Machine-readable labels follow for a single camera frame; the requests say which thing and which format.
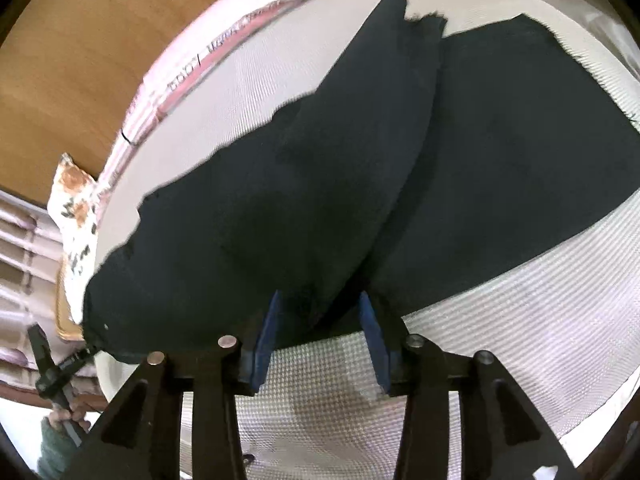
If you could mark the white woven bed mat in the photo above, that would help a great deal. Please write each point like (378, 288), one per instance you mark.
(500, 335)

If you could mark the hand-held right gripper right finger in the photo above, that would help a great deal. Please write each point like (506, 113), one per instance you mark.
(376, 347)

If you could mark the person's left hand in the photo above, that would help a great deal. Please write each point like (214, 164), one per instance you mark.
(59, 417)

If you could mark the black pants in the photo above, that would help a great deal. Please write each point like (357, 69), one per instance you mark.
(300, 185)

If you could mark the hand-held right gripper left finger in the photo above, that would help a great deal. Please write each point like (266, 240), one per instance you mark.
(265, 342)

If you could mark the person's left forearm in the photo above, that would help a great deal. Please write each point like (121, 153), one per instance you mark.
(55, 452)

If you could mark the orange floral pillow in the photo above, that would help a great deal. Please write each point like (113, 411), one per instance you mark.
(75, 220)

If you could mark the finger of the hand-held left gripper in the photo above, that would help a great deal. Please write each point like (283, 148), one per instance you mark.
(75, 361)

